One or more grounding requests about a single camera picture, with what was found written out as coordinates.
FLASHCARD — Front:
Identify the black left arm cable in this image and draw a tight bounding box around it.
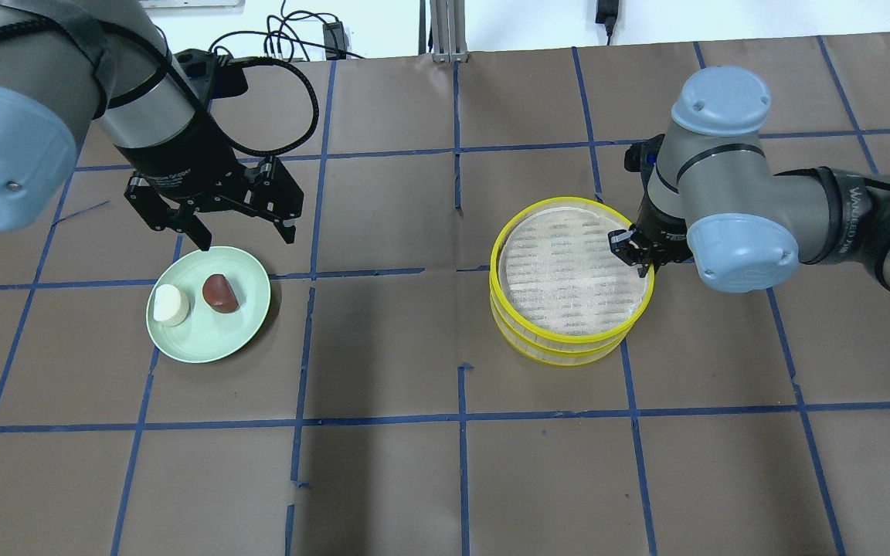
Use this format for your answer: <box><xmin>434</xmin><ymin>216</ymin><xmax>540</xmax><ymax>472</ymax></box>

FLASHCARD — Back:
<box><xmin>210</xmin><ymin>31</ymin><xmax>319</xmax><ymax>158</ymax></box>

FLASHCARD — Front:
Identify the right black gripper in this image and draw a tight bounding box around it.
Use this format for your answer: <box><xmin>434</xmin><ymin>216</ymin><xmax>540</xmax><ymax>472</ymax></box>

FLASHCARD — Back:
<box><xmin>607</xmin><ymin>193</ymin><xmax>693</xmax><ymax>278</ymax></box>

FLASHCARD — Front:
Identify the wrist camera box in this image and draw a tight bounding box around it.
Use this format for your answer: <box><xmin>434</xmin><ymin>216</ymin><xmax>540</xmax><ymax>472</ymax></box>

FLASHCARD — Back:
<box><xmin>174</xmin><ymin>49</ymin><xmax>250</xmax><ymax>106</ymax></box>
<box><xmin>624</xmin><ymin>134</ymin><xmax>665</xmax><ymax>174</ymax></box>

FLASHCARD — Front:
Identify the yellow steamer layer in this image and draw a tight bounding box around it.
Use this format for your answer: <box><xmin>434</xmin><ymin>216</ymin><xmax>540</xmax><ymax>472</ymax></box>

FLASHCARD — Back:
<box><xmin>490</xmin><ymin>296</ymin><xmax>643</xmax><ymax>368</ymax></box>
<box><xmin>488</xmin><ymin>196</ymin><xmax>656</xmax><ymax>341</ymax></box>

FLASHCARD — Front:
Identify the light green plate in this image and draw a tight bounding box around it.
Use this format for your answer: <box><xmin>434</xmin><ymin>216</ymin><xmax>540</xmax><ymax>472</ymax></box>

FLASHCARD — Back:
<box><xmin>145</xmin><ymin>246</ymin><xmax>271</xmax><ymax>364</ymax></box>

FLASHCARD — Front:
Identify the white steamed bun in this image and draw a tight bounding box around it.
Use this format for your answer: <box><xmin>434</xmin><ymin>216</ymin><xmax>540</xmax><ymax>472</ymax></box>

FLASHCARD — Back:
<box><xmin>151</xmin><ymin>283</ymin><xmax>190</xmax><ymax>327</ymax></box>

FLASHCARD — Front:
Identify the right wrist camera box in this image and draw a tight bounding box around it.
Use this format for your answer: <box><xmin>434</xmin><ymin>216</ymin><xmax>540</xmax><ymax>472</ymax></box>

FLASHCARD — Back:
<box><xmin>624</xmin><ymin>134</ymin><xmax>665</xmax><ymax>174</ymax></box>

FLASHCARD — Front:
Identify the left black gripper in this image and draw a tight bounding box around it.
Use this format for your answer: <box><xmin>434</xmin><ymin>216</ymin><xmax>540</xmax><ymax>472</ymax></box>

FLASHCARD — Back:
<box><xmin>126</xmin><ymin>116</ymin><xmax>304</xmax><ymax>251</ymax></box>

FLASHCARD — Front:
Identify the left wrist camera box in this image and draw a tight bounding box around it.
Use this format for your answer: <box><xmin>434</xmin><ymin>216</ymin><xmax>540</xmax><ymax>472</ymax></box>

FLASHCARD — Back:
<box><xmin>174</xmin><ymin>49</ymin><xmax>250</xmax><ymax>106</ymax></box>

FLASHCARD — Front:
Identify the black power adapter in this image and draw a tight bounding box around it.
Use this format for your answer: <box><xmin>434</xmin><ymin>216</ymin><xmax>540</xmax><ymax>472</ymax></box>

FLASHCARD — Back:
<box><xmin>322</xmin><ymin>21</ymin><xmax>349</xmax><ymax>60</ymax></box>

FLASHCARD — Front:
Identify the dark red bun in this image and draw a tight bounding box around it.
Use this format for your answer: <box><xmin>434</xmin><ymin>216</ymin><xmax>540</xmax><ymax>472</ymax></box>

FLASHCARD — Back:
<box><xmin>202</xmin><ymin>273</ymin><xmax>239</xmax><ymax>314</ymax></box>

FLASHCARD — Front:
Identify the aluminium frame post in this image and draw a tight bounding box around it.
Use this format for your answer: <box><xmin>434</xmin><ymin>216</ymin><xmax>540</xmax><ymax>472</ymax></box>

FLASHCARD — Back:
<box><xmin>428</xmin><ymin>0</ymin><xmax>469</xmax><ymax>63</ymax></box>

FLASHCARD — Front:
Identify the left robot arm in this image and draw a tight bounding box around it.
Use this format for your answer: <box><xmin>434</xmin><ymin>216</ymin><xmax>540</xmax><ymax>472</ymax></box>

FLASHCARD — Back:
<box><xmin>0</xmin><ymin>1</ymin><xmax>319</xmax><ymax>250</ymax></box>

